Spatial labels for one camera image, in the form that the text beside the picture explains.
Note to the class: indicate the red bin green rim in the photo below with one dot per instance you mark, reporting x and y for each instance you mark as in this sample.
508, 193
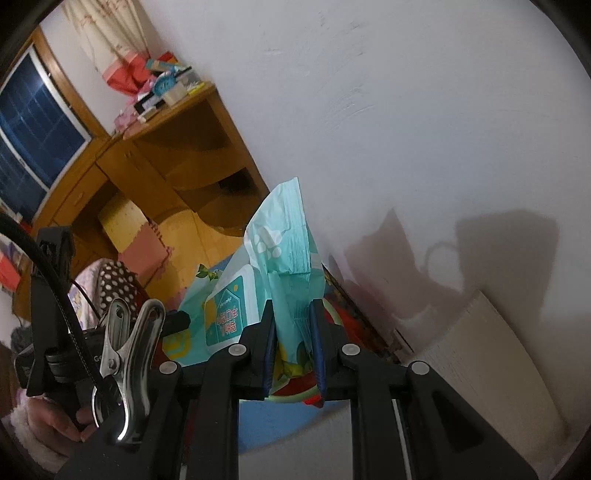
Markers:
344, 325

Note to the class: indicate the blue alarm clock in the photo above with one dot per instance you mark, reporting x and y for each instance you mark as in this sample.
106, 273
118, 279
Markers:
162, 85

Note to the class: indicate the pink packet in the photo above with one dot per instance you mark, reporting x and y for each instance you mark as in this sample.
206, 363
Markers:
125, 122

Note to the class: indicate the beige curtain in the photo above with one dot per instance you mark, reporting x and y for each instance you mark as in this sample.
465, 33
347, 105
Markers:
111, 32

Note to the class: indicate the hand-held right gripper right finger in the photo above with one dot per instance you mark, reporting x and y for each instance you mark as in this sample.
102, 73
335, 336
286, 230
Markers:
318, 355

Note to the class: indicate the person's left forearm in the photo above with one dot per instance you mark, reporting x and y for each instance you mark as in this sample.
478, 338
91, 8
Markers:
27, 450

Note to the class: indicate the person's left hand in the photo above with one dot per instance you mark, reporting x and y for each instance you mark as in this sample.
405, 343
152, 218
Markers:
55, 420

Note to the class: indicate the metal spring clip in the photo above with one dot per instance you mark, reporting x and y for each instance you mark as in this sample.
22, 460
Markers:
134, 337

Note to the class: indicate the teal yellow wet wipes pack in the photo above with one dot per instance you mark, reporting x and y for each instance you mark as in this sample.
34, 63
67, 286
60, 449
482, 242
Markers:
281, 258

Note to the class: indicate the window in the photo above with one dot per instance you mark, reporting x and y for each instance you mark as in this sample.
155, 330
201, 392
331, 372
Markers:
32, 138

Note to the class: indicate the pink foam mat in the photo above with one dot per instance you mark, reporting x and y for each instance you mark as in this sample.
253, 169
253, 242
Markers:
145, 254

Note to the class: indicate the white storage box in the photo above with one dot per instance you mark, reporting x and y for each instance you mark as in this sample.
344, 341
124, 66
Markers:
178, 94

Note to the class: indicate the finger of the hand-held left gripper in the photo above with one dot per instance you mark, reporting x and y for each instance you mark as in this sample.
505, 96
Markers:
178, 321

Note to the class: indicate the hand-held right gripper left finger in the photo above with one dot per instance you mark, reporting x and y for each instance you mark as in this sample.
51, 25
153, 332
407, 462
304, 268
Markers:
268, 355

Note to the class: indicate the wooden cabinet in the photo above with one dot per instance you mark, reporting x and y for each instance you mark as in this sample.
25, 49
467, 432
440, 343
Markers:
152, 157

